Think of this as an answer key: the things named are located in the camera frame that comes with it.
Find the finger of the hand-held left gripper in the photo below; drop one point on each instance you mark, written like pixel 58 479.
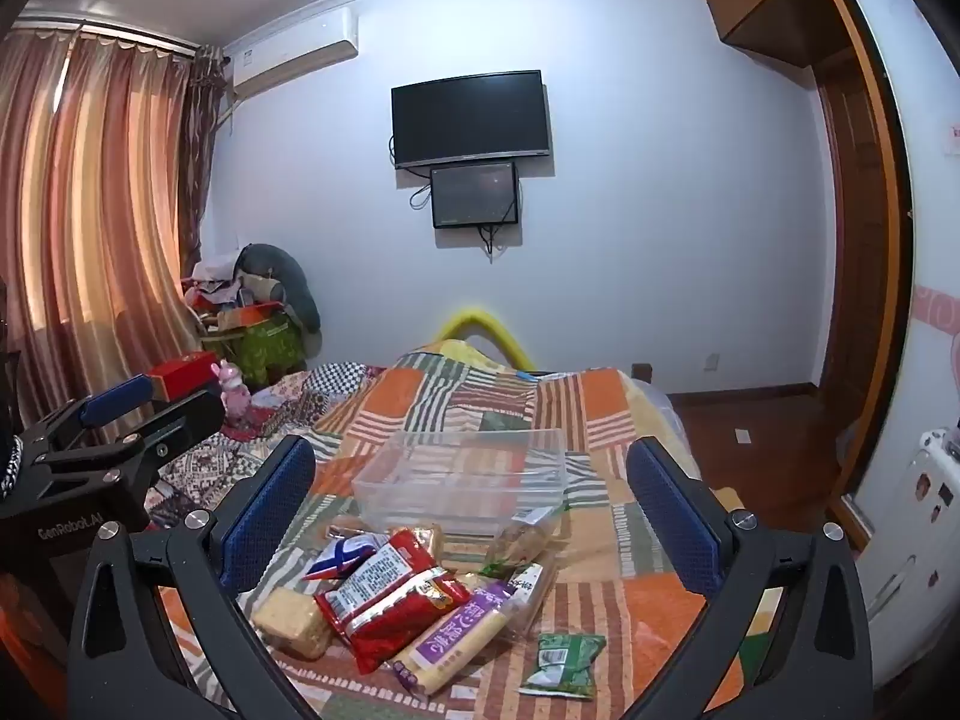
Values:
pixel 116 396
pixel 187 416

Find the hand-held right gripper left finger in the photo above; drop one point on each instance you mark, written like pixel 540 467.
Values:
pixel 276 511

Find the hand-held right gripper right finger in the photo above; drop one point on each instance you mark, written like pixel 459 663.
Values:
pixel 675 519

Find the blue white snack packet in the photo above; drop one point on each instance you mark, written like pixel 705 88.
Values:
pixel 341 556

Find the beige cracker packet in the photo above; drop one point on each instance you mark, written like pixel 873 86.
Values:
pixel 292 621

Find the red snack packet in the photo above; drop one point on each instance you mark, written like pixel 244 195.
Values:
pixel 390 604

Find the clear pastry packet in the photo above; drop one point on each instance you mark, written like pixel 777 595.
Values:
pixel 521 541

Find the clear packet green white label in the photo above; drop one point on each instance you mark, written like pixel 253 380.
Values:
pixel 529 582

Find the dark green snack packet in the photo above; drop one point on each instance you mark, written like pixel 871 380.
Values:
pixel 566 664

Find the clear plastic container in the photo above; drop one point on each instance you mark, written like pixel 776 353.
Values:
pixel 457 469

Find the purple label cracker packet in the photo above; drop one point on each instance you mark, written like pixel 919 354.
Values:
pixel 457 639

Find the red box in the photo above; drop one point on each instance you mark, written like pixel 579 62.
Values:
pixel 187 371

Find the pink toy rabbit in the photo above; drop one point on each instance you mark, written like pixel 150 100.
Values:
pixel 234 394

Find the pile of clothes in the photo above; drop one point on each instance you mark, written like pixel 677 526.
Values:
pixel 214 289

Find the checkered patchwork blanket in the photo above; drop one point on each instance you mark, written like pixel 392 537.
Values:
pixel 330 382

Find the dark wooden bedpost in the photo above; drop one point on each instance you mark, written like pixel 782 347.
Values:
pixel 642 373

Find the orange striped curtain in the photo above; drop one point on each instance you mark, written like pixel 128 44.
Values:
pixel 97 202

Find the dark patterned curtain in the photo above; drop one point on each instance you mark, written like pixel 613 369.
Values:
pixel 199 165

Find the white appliance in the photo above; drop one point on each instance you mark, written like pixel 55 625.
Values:
pixel 922 547

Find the wooden door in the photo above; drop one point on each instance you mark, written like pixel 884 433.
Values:
pixel 862 277

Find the small black monitor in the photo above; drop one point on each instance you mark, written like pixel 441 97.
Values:
pixel 474 195

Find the white air conditioner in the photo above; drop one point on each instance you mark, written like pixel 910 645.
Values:
pixel 292 60

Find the white panel pink decal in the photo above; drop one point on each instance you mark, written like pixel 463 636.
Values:
pixel 926 240

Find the black wall television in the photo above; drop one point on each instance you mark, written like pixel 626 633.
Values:
pixel 469 120

